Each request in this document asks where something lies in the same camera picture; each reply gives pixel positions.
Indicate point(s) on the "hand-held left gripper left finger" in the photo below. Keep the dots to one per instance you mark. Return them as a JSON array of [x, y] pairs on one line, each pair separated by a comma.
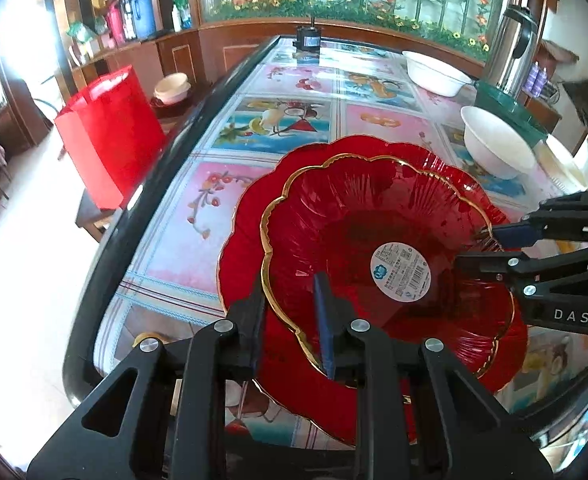
[[259, 327]]

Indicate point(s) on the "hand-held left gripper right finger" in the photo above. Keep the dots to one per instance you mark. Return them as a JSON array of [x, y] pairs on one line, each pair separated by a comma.
[[324, 325]]

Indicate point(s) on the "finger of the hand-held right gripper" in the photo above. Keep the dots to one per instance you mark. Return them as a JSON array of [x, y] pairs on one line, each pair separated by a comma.
[[493, 264], [513, 235]]

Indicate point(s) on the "large red gold-rimmed plate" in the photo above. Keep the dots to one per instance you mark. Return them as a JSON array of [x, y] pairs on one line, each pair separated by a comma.
[[239, 270]]

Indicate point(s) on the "small red gold-rimmed plate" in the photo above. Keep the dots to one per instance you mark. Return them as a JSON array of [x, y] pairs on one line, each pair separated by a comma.
[[349, 240]]

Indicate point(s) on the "green plate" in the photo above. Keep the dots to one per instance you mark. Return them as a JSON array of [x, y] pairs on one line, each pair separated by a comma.
[[508, 110]]

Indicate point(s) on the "white bowl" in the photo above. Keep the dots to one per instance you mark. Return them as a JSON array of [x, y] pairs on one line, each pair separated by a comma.
[[436, 72], [496, 145]]

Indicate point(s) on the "fruit print tablecloth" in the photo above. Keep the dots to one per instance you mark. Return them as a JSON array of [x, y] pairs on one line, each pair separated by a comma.
[[184, 240]]

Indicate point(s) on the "purple bottle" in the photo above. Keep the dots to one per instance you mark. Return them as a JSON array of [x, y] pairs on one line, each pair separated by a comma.
[[544, 79], [535, 77]]

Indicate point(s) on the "stainless steel thermos jug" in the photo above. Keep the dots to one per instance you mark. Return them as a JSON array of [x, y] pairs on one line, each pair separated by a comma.
[[511, 50]]

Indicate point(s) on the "wooden stool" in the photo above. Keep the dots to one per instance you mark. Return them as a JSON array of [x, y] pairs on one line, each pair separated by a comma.
[[91, 217]]

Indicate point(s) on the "dark wooden side table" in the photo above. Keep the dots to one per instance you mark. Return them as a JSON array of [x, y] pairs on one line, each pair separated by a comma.
[[174, 122]]

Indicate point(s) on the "dark red plate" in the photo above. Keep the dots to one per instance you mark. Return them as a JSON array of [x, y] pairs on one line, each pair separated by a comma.
[[161, 107]]

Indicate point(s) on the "red gift bag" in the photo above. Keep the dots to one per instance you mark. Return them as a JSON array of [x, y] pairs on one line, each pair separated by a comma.
[[109, 135]]

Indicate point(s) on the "cream bowl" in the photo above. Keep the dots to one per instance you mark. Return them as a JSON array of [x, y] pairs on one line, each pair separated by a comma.
[[172, 98], [171, 84]]

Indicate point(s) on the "wooden cabinet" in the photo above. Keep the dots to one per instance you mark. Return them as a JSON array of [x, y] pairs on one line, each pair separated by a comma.
[[184, 55]]

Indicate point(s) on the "small black motor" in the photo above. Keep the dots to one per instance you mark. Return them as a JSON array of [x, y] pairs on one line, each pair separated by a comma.
[[308, 37]]

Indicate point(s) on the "white spray bottle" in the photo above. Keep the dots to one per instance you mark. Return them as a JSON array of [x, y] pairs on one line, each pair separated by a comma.
[[176, 17]]

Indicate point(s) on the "pink thermos jug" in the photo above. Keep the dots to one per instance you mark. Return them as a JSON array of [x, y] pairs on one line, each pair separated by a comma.
[[115, 25]]

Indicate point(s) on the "blue thermos jug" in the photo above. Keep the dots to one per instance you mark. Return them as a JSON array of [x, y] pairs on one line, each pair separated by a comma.
[[145, 12]]

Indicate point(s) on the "black thermos jug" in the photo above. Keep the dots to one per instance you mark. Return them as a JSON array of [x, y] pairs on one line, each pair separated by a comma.
[[128, 17]]

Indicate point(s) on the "green packet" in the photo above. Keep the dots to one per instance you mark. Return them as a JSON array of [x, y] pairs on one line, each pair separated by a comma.
[[81, 32]]

